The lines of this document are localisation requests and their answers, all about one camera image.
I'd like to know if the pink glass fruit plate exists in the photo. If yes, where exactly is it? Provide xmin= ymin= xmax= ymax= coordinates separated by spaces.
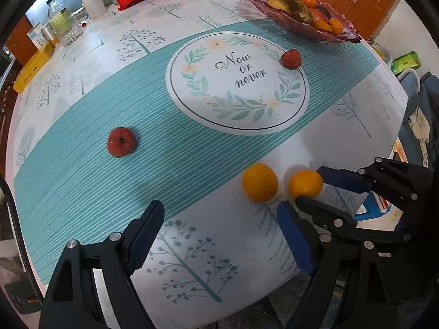
xmin=238 ymin=0 xmax=363 ymax=44

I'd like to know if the white plastic bottle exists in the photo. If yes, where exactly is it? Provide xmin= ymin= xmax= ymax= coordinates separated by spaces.
xmin=81 ymin=0 xmax=105 ymax=20

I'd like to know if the clear plastic bottle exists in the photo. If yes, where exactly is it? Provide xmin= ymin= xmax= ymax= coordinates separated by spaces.
xmin=46 ymin=0 xmax=69 ymax=24

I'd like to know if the overripe brown banana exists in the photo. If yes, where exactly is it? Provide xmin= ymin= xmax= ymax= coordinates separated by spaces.
xmin=270 ymin=0 xmax=314 ymax=22

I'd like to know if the yellow box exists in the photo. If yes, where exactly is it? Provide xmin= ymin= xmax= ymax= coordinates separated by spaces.
xmin=13 ymin=43 xmax=57 ymax=94

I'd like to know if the tree-print tablecloth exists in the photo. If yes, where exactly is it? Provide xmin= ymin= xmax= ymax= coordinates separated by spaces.
xmin=5 ymin=0 xmax=410 ymax=304

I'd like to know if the green packet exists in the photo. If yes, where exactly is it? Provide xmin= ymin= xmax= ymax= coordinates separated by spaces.
xmin=390 ymin=51 xmax=423 ymax=75

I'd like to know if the black cable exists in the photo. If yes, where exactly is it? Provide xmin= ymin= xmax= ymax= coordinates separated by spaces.
xmin=0 ymin=175 xmax=45 ymax=299

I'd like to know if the blue and white carton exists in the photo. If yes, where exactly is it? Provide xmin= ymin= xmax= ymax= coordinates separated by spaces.
xmin=353 ymin=192 xmax=395 ymax=222

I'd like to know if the clear glass jar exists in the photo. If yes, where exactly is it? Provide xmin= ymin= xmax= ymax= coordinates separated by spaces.
xmin=51 ymin=12 xmax=85 ymax=48

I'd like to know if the blue and white box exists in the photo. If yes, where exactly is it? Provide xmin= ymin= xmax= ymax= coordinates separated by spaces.
xmin=27 ymin=22 xmax=47 ymax=50

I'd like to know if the red bumpy fruit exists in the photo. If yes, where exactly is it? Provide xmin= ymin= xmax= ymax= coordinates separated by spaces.
xmin=279 ymin=49 xmax=303 ymax=70
xmin=107 ymin=127 xmax=139 ymax=158

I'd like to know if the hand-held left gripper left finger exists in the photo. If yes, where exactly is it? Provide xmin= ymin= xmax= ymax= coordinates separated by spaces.
xmin=38 ymin=199 xmax=166 ymax=329

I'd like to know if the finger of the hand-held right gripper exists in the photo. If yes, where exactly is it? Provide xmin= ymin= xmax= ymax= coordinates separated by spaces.
xmin=317 ymin=158 xmax=434 ymax=213
xmin=297 ymin=195 xmax=412 ymax=244

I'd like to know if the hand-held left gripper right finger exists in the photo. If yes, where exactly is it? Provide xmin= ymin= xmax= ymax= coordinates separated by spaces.
xmin=276 ymin=200 xmax=400 ymax=329

